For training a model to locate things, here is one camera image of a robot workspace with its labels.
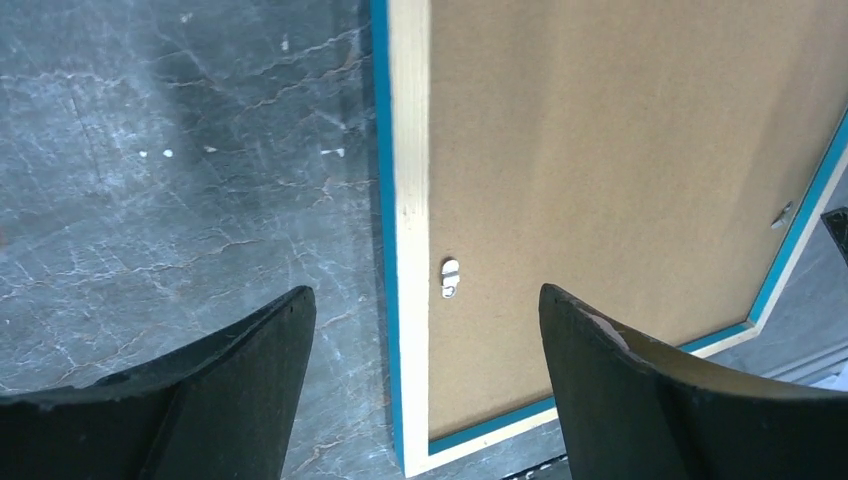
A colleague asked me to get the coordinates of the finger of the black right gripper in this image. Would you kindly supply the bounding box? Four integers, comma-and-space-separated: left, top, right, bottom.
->
821, 206, 848, 259

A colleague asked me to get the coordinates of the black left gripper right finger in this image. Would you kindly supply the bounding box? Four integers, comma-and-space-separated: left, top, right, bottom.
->
538, 284, 847, 479

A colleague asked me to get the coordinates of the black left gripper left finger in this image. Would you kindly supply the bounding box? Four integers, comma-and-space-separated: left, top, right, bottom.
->
1, 286, 316, 479

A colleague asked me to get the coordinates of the wooden picture frame teal edge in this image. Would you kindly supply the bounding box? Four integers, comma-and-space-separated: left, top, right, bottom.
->
369, 0, 848, 480

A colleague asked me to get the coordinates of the silver metal turn clip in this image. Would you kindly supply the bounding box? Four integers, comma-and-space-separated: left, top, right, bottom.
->
440, 258, 460, 299
770, 201, 794, 230

